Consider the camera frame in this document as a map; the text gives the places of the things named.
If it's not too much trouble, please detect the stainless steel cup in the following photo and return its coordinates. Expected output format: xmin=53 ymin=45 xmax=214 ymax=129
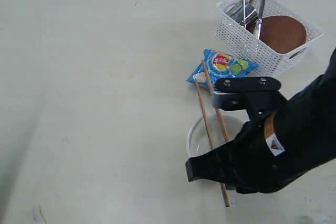
xmin=226 ymin=2 xmax=258 ymax=27

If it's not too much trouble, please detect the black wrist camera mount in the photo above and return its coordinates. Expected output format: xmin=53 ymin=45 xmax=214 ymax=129
xmin=212 ymin=77 xmax=287 ymax=125

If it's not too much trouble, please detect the blue chips snack bag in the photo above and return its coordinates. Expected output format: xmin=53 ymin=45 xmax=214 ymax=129
xmin=186 ymin=49 xmax=259 ymax=88

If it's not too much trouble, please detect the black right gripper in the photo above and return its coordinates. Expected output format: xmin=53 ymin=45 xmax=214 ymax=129
xmin=185 ymin=122 xmax=302 ymax=194

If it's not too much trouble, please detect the wooden chopstick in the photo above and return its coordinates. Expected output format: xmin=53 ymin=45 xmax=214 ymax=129
xmin=195 ymin=80 xmax=230 ymax=207
xmin=202 ymin=59 xmax=229 ymax=143

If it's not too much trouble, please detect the silver metal knife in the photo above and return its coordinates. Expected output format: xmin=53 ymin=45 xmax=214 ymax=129
xmin=253 ymin=0 xmax=266 ymax=39

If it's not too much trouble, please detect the white ceramic bowl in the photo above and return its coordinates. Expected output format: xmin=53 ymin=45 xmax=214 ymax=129
xmin=186 ymin=114 xmax=243 ymax=157

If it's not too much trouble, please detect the brown round plate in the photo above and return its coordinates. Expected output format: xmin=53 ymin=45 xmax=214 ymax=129
xmin=259 ymin=16 xmax=307 ymax=54

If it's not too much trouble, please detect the white perforated plastic basket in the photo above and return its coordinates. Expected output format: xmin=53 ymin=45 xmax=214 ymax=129
xmin=215 ymin=0 xmax=323 ymax=77

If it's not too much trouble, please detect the silver metal fork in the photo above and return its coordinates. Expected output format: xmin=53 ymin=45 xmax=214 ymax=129
xmin=241 ymin=0 xmax=246 ymax=28

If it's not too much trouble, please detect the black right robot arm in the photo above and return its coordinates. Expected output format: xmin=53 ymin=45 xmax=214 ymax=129
xmin=185 ymin=55 xmax=335 ymax=194

